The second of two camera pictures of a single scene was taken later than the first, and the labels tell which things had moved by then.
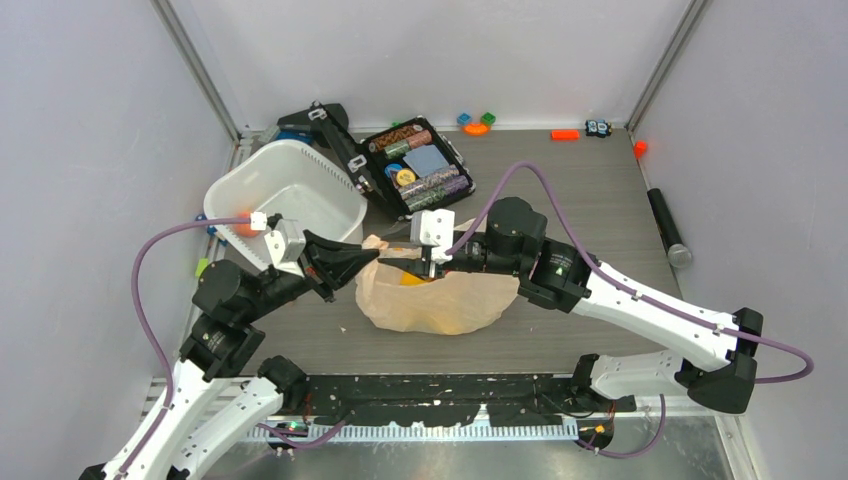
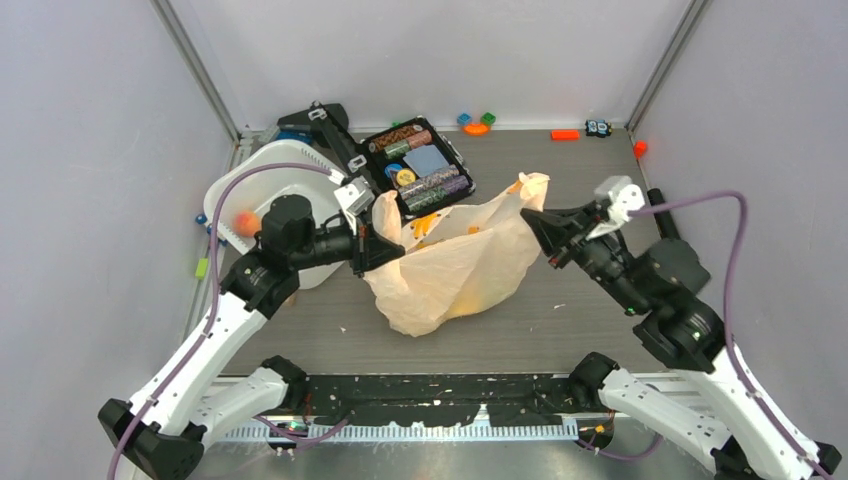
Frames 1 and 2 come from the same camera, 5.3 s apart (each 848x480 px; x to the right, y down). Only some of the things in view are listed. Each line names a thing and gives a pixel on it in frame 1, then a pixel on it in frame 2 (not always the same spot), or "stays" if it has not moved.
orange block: (565, 135) stays
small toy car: (598, 128) stays
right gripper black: (421, 268) to (552, 226)
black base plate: (518, 400) stays
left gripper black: (328, 264) to (369, 250)
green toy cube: (488, 118) stays
